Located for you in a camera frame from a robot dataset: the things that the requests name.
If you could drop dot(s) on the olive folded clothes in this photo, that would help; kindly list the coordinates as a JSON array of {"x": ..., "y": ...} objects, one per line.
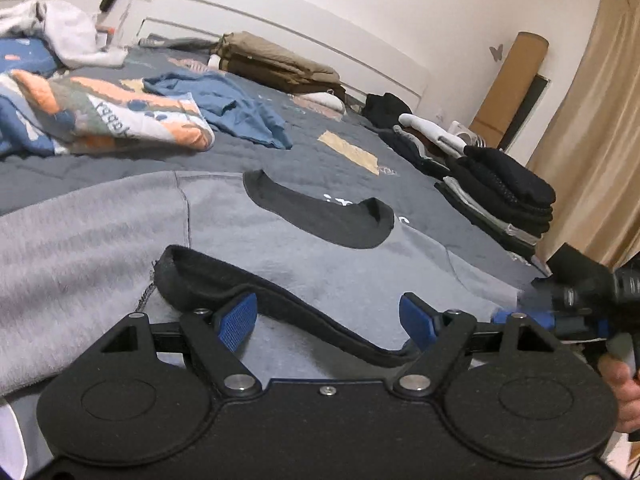
[{"x": 270, "y": 60}]

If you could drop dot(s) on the white folded garment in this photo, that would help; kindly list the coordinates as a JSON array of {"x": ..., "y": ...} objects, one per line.
[{"x": 430, "y": 132}]

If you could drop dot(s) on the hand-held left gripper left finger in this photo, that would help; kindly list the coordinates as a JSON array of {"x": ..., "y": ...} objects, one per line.
[{"x": 239, "y": 322}]

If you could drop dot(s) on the white small fan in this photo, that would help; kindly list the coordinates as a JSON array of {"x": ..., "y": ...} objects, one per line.
[{"x": 470, "y": 135}]

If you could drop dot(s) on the stack of folded dark clothes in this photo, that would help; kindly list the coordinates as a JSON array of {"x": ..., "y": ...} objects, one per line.
[{"x": 505, "y": 195}]

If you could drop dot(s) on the white headboard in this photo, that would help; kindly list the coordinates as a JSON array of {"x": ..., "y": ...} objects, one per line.
[{"x": 300, "y": 30}]

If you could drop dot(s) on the beige curtain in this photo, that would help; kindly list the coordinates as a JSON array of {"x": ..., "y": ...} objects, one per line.
[{"x": 600, "y": 135}]

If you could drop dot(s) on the dark grey printed quilt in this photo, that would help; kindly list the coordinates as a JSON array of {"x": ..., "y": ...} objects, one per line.
[{"x": 280, "y": 160}]

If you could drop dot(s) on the orange white bedside item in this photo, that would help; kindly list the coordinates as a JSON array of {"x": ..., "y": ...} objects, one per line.
[{"x": 107, "y": 37}]

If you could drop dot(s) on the white sock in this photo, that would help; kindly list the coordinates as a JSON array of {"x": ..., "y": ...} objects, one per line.
[{"x": 214, "y": 61}]

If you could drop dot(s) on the grey sweatshirt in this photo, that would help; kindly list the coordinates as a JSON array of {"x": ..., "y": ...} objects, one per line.
[{"x": 100, "y": 240}]

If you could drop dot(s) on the blue shirt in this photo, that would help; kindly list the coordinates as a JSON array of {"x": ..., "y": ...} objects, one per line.
[{"x": 230, "y": 110}]

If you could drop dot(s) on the black crumpled garment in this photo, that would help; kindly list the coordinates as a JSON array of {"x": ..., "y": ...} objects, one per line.
[{"x": 387, "y": 110}]

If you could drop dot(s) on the butterfly wall sticker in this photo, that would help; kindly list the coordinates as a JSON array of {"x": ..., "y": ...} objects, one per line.
[{"x": 496, "y": 53}]

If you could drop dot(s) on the colourful printed blanket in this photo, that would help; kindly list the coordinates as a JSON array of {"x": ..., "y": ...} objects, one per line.
[{"x": 125, "y": 120}]

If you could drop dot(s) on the dark grey pillow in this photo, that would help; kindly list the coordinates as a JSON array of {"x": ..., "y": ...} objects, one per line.
[{"x": 175, "y": 42}]

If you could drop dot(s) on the dark framed board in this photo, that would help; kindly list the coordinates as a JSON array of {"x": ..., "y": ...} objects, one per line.
[{"x": 527, "y": 110}]

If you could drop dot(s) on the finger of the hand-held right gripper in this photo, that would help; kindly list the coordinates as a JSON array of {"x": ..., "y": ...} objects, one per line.
[
  {"x": 575, "y": 325},
  {"x": 547, "y": 292}
]

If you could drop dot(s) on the dark grey folded garment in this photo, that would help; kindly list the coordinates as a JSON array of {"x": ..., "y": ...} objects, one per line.
[{"x": 410, "y": 152}]

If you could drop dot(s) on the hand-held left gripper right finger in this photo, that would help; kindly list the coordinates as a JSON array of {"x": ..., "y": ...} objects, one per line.
[{"x": 416, "y": 321}]

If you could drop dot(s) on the person's right hand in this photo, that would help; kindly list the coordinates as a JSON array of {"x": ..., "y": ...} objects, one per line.
[{"x": 622, "y": 400}]

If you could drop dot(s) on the white pillow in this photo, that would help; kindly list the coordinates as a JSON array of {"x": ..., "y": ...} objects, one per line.
[{"x": 325, "y": 101}]

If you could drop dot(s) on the white hoodie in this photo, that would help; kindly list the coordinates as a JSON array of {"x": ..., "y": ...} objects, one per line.
[{"x": 70, "y": 30}]

